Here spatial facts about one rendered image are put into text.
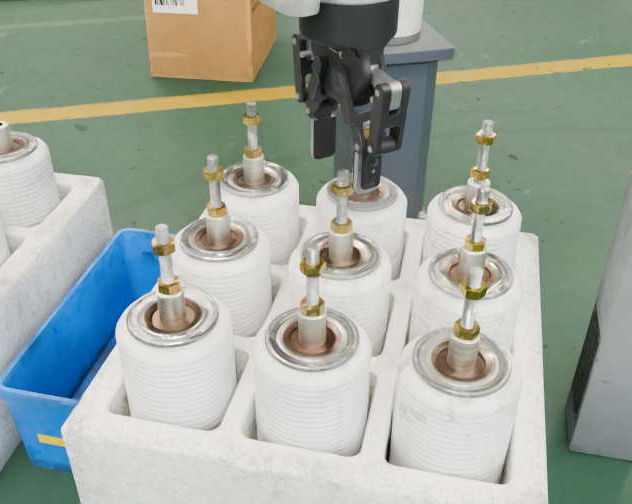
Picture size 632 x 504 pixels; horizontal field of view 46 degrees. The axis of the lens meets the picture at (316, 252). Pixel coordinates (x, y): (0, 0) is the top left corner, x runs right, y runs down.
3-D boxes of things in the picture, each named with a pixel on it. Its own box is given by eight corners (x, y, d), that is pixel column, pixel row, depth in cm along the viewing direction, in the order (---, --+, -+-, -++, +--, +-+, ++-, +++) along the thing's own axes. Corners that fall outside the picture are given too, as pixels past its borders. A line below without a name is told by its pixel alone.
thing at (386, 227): (310, 347, 85) (311, 213, 75) (320, 295, 93) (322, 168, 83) (394, 354, 84) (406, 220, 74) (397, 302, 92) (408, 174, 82)
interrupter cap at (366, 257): (300, 283, 66) (300, 277, 65) (299, 236, 72) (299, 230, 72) (385, 282, 66) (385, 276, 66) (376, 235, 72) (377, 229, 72)
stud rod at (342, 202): (343, 247, 67) (345, 174, 63) (333, 244, 68) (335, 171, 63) (348, 242, 68) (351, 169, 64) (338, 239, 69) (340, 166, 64)
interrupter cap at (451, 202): (494, 187, 80) (495, 181, 80) (524, 224, 74) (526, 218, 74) (428, 194, 79) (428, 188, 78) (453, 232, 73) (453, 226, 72)
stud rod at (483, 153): (480, 193, 74) (491, 124, 70) (471, 190, 75) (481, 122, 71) (484, 189, 75) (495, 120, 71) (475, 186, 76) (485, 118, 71)
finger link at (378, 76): (352, 56, 55) (347, 82, 57) (385, 91, 52) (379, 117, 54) (379, 50, 56) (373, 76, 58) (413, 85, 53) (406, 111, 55)
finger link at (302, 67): (324, 28, 62) (331, 99, 65) (314, 28, 64) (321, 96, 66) (296, 34, 61) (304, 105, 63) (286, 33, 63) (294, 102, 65)
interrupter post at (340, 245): (328, 266, 68) (328, 236, 66) (326, 251, 70) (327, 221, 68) (354, 266, 68) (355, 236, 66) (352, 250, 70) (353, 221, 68)
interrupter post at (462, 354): (481, 372, 57) (487, 340, 55) (452, 378, 56) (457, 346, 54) (468, 352, 59) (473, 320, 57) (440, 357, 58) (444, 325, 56)
